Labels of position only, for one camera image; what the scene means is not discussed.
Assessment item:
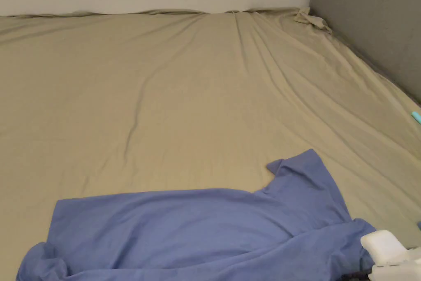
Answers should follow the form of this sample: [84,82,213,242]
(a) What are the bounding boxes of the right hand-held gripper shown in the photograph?
[360,230,421,281]

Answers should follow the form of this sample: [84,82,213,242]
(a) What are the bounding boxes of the grey padded headboard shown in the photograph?
[309,0,421,104]

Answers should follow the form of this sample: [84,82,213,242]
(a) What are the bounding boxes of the bed with beige sheet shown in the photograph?
[0,7,421,281]

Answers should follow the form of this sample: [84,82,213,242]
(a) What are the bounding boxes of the blue shirt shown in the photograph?
[16,149,377,281]

